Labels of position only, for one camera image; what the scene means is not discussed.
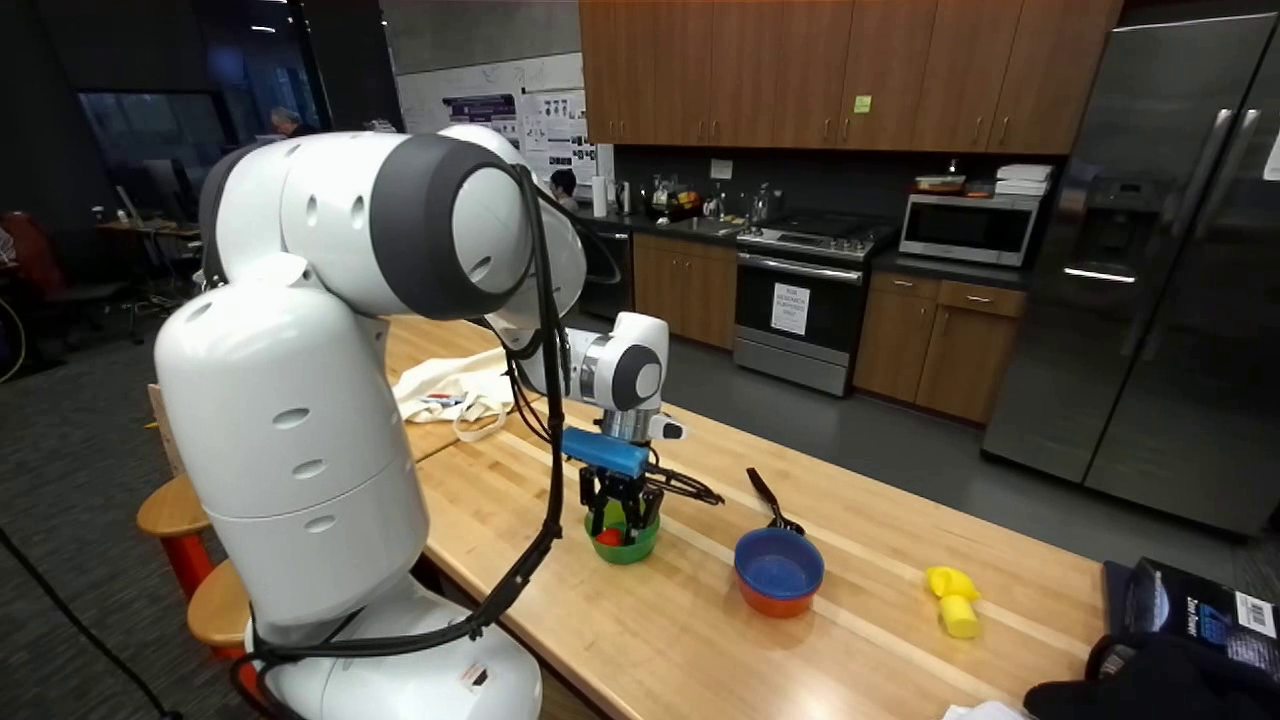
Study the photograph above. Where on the green bowl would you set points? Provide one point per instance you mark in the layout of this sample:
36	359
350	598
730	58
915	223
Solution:
635	549

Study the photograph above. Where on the red toy strawberry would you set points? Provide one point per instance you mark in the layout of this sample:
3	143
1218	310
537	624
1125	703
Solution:
609	537

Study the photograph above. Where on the narrow brown lower cabinet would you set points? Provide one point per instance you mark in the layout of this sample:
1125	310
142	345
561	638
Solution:
942	345

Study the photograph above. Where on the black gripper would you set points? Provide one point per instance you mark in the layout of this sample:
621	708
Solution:
621	490

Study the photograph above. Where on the green sticky note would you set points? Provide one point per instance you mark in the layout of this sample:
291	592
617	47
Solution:
861	101

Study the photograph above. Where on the white cloth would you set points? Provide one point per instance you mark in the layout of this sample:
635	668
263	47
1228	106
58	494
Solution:
987	708

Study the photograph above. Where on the white dishes on microwave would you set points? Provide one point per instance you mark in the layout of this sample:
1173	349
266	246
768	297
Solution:
1021	180

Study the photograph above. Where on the yellow cylinder block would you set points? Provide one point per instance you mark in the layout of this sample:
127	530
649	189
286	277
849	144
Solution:
962	619
951	582

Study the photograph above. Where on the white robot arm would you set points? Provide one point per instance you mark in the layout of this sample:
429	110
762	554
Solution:
294	442

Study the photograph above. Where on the white wall poster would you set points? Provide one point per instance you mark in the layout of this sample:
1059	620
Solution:
550	117

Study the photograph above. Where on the black plastic spoon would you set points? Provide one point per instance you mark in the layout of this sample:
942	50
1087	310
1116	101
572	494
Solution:
768	501

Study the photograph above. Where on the stainless steel refrigerator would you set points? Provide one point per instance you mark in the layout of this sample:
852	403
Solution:
1144	294

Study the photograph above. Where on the wide brown lower cabinet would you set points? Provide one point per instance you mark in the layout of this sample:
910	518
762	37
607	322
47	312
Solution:
684	285

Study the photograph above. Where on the cream canvas tote bag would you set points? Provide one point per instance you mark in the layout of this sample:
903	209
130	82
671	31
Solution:
447	385

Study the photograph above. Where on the stainless steel oven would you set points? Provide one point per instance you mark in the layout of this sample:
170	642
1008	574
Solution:
801	322

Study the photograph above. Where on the round wooden stool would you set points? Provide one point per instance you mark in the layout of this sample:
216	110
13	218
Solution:
170	505
222	605

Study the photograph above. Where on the silver microwave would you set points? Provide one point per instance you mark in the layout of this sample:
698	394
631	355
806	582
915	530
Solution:
962	230

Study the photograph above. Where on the brown wooden upper cabinets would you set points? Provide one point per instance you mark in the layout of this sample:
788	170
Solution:
801	66

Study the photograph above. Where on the white paper on oven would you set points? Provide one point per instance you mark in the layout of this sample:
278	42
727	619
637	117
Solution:
788	310

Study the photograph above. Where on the blue bowl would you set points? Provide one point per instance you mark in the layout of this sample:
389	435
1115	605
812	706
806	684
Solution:
777	564

